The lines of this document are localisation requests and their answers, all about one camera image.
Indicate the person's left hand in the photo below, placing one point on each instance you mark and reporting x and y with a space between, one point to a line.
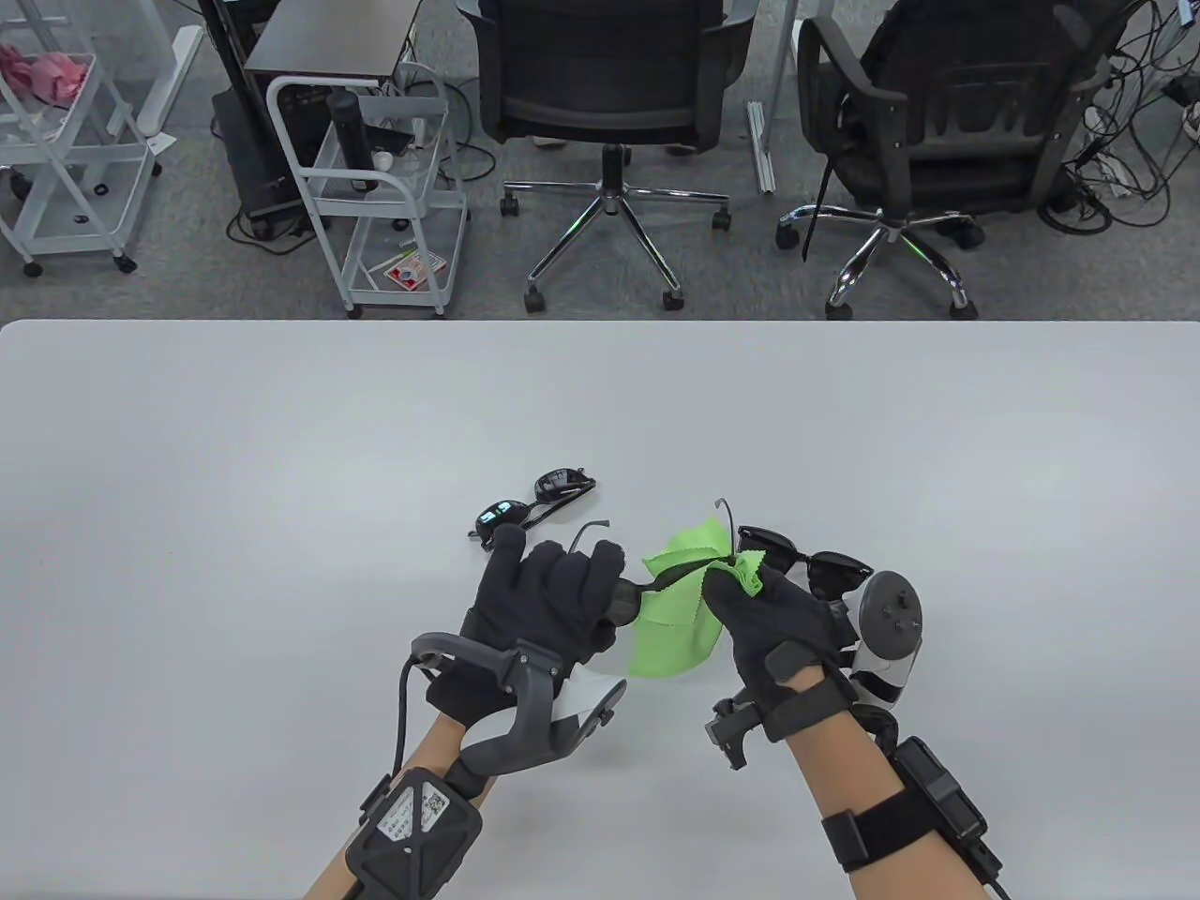
544 600

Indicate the person's right hand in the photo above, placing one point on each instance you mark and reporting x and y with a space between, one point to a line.
778 623

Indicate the thick black square sunglasses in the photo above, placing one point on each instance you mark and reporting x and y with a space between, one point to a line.
834 567

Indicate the thin-frame dark sunglasses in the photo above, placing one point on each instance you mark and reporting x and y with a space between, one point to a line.
626 600

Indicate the green cleaning cloth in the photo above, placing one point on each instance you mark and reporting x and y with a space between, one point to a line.
670 637

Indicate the small mirrored oval sunglasses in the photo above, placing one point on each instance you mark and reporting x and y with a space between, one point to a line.
562 483

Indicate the person's right forearm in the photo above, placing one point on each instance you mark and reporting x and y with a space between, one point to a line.
844 778

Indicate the grey right hand controller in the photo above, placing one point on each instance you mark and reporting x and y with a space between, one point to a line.
891 609

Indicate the grey hand controller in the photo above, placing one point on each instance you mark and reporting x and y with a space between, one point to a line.
891 609
530 722

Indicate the grey left hand controller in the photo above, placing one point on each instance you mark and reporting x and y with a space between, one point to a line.
530 722

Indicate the black right wrist tracker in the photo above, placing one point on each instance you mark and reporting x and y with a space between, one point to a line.
937 787

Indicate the black wrist tracker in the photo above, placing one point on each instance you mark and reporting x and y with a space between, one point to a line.
937 787
412 834

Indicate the black left wrist tracker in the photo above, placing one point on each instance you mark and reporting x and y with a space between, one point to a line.
412 834

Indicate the red and white packet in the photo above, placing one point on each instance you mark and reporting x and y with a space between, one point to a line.
412 272

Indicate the white table leg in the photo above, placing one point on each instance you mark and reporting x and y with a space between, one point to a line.
761 150

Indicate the black bottle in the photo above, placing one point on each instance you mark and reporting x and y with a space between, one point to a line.
349 131

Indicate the grey flat device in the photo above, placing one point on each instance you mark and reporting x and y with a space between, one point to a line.
403 108

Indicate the black computer tower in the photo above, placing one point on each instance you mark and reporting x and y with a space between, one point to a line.
248 159

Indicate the black office chair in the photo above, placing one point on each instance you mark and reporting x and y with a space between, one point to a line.
956 94
600 56

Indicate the white power strip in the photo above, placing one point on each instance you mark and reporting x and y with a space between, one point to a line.
1116 178

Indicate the white paper tag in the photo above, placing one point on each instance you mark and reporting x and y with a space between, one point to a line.
159 143

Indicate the dark side table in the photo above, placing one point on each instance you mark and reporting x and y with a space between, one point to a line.
328 37

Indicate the black desk leg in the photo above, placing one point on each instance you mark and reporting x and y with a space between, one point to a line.
225 47

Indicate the white table foot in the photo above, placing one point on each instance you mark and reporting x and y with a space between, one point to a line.
169 80

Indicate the black power adapter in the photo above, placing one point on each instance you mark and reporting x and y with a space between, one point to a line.
1181 91

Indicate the pink cloth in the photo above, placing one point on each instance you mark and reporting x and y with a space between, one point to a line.
47 75

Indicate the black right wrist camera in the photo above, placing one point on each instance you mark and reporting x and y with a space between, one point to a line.
731 731

